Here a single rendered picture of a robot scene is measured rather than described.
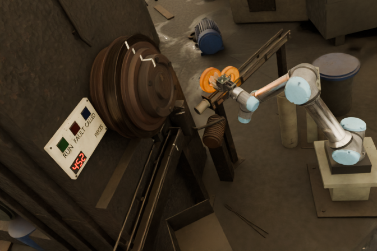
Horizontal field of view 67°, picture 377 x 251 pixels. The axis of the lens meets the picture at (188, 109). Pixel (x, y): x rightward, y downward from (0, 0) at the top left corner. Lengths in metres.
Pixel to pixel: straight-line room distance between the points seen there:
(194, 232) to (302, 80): 0.83
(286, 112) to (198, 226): 1.05
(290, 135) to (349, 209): 0.60
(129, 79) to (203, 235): 0.74
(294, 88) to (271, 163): 0.99
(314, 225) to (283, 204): 0.22
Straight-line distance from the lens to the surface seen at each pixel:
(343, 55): 2.47
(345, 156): 1.57
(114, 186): 1.32
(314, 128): 2.24
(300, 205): 2.06
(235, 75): 1.88
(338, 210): 2.04
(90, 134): 1.20
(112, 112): 1.17
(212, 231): 1.35
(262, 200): 2.08
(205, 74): 1.71
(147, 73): 1.16
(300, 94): 1.38
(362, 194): 2.03
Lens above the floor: 1.79
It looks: 39 degrees down
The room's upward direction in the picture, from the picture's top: 21 degrees counter-clockwise
